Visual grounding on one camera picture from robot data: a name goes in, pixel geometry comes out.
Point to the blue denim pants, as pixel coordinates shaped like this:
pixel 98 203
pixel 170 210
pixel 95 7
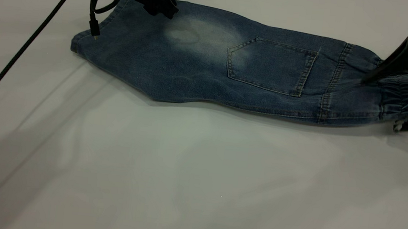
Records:
pixel 268 79

